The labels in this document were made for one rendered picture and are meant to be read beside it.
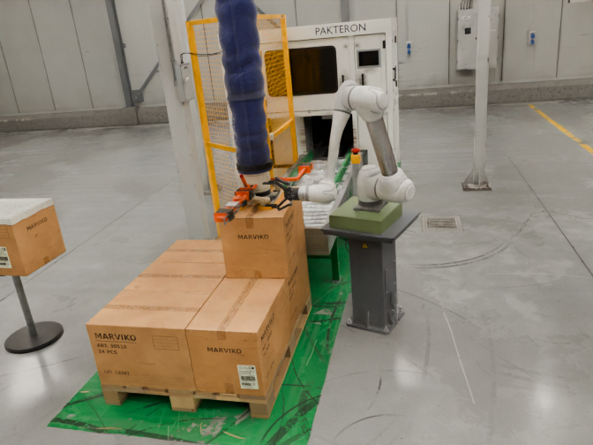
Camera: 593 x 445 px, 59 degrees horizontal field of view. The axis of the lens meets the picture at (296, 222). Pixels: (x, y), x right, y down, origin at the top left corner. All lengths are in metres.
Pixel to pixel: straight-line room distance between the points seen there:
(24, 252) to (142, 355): 1.15
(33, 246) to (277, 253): 1.64
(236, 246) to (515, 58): 10.09
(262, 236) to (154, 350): 0.88
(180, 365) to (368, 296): 1.32
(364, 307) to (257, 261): 0.86
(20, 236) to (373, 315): 2.35
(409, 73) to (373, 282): 9.24
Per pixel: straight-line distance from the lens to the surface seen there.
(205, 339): 2.85
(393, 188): 3.15
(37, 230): 3.87
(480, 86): 6.31
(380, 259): 3.41
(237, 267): 3.26
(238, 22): 3.12
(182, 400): 3.17
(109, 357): 3.21
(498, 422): 3.04
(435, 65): 12.39
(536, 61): 12.66
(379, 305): 3.57
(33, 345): 4.24
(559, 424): 3.10
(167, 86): 4.64
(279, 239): 3.11
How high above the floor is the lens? 1.97
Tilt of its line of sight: 20 degrees down
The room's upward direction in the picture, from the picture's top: 5 degrees counter-clockwise
